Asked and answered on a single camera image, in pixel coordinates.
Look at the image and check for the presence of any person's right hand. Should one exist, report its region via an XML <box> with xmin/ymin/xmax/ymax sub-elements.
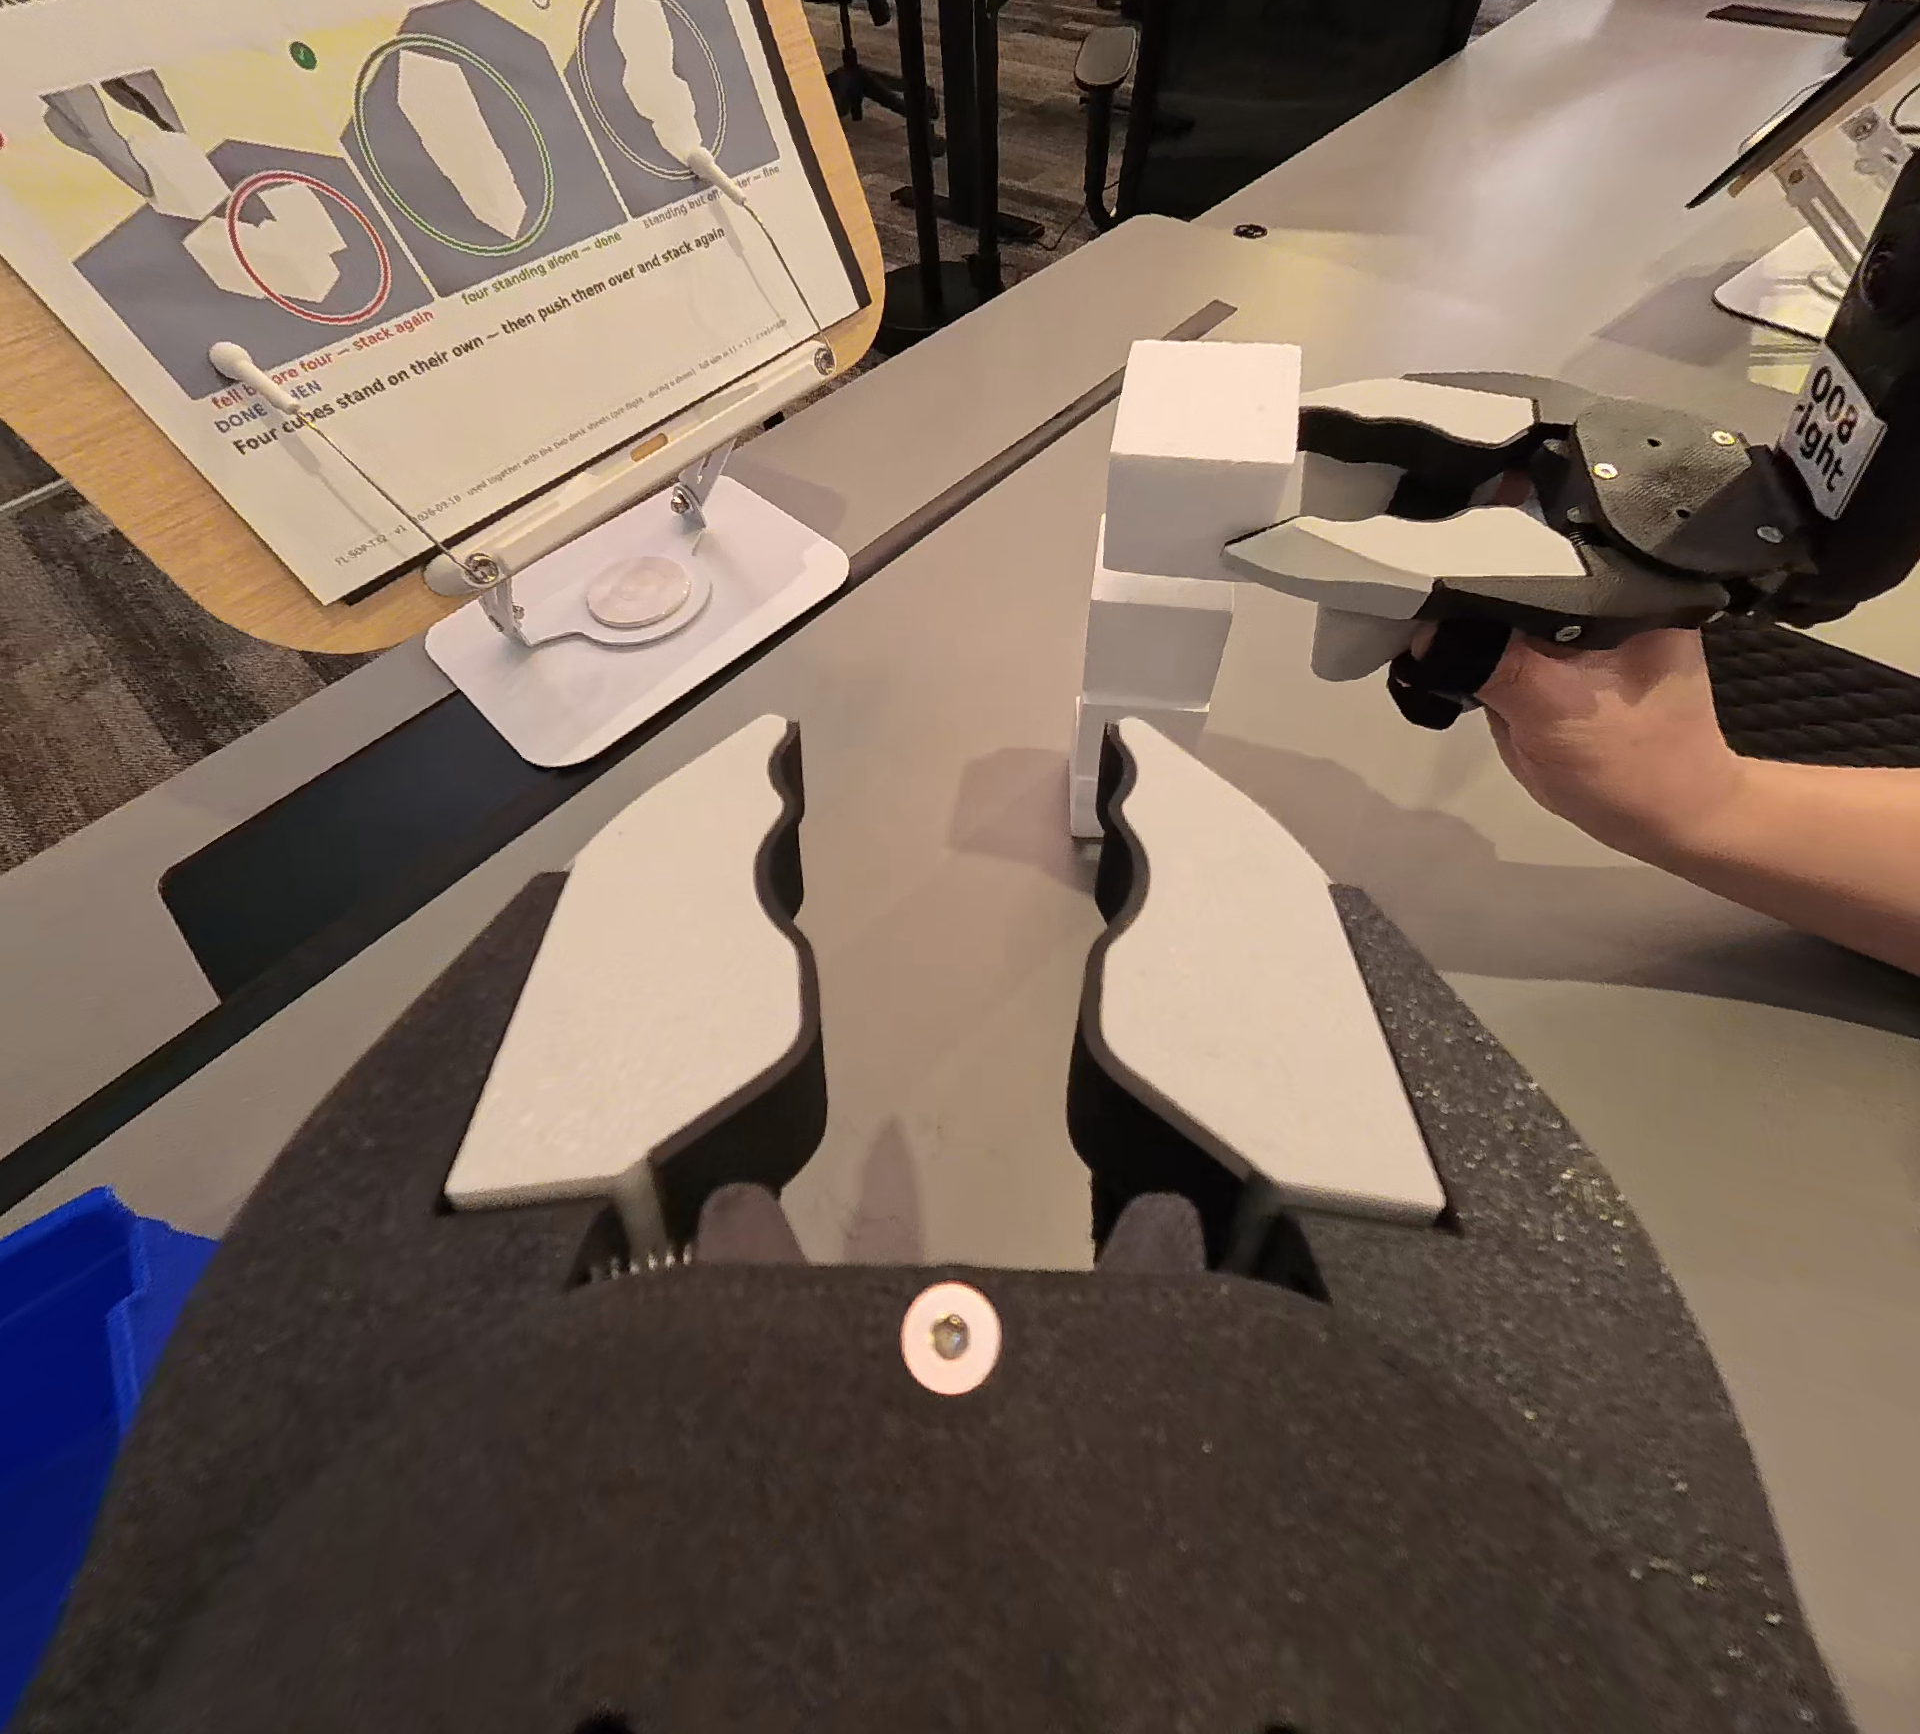
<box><xmin>1476</xmin><ymin>624</ymin><xmax>1788</xmax><ymax>853</ymax></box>

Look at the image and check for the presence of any black display floor stand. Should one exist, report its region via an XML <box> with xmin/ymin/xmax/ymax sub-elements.
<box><xmin>876</xmin><ymin>0</ymin><xmax>1068</xmax><ymax>356</ymax></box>

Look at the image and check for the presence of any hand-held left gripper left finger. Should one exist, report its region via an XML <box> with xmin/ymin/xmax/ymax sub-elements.
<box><xmin>444</xmin><ymin>714</ymin><xmax>830</xmax><ymax>1259</ymax></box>

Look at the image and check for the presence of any blue plastic bin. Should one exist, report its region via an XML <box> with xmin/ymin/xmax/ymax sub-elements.
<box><xmin>0</xmin><ymin>1186</ymin><xmax>220</xmax><ymax>1586</ymax></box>

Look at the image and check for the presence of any dark tilted board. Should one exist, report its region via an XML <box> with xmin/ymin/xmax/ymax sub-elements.
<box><xmin>1687</xmin><ymin>0</ymin><xmax>1920</xmax><ymax>213</ymax></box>

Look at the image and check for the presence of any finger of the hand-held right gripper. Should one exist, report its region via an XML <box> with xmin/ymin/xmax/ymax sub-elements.
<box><xmin>1297</xmin><ymin>371</ymin><xmax>1579</xmax><ymax>524</ymax></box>
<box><xmin>1223</xmin><ymin>505</ymin><xmax>1593</xmax><ymax>686</ymax></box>

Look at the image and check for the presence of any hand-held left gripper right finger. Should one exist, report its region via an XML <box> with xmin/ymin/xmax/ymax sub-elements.
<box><xmin>1068</xmin><ymin>717</ymin><xmax>1450</xmax><ymax>1268</ymax></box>

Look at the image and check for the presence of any black wrist rest pad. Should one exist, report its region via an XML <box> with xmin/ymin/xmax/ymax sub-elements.
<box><xmin>1703</xmin><ymin>616</ymin><xmax>1920</xmax><ymax>771</ymax></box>

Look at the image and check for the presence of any white metal stand base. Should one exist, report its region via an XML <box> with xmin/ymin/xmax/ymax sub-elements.
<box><xmin>1714</xmin><ymin>105</ymin><xmax>1920</xmax><ymax>343</ymax></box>

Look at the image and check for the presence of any wooden board document stand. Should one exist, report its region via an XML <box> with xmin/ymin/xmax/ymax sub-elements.
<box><xmin>0</xmin><ymin>0</ymin><xmax>888</xmax><ymax>768</ymax></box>

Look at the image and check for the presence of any printed paper sheet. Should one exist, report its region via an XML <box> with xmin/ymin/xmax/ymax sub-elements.
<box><xmin>0</xmin><ymin>0</ymin><xmax>872</xmax><ymax>605</ymax></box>

